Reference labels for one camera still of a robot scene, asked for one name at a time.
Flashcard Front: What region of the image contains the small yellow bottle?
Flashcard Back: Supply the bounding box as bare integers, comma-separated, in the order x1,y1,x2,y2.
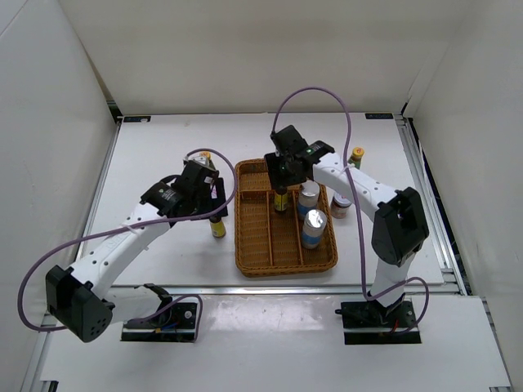
209,216,226,238
274,187,288,214

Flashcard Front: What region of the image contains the silver-top shaker bottle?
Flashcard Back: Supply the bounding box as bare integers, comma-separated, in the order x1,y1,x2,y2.
301,209,328,249
297,180,320,220

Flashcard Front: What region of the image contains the white-lid jar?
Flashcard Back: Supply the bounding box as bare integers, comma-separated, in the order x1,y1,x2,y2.
330,193,352,219

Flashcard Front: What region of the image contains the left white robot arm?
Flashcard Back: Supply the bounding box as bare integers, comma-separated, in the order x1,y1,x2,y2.
46,156,225,343

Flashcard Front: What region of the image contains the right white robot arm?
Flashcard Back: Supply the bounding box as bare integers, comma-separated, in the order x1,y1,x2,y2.
265,126,429,327

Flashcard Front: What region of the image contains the left green sauce bottle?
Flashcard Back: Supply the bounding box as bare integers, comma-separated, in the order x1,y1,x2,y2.
198,151,216,171

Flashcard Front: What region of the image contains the green sauce bottle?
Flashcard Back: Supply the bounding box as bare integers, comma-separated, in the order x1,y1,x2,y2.
348,147,364,169
198,151,216,171

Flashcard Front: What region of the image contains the right green sauce bottle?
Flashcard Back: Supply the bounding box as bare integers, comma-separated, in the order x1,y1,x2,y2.
348,147,364,169

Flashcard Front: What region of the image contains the woven wicker basket tray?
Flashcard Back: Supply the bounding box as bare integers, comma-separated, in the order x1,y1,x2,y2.
235,158,338,278

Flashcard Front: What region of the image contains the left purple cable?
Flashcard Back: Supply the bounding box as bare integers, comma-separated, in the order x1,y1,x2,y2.
16,148,239,342

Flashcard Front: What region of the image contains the purple cable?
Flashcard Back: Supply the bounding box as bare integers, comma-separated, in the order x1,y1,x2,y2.
16,148,239,342
271,86,430,336

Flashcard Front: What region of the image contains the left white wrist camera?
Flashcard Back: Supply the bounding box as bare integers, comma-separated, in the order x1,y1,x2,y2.
191,154,214,170

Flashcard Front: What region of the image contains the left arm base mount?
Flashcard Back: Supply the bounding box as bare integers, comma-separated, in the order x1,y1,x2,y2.
120,294,203,343

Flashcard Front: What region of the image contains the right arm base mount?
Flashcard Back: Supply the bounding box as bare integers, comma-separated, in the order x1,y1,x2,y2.
334,301,422,345

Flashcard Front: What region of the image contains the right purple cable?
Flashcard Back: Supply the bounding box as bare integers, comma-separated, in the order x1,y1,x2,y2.
271,86,430,336

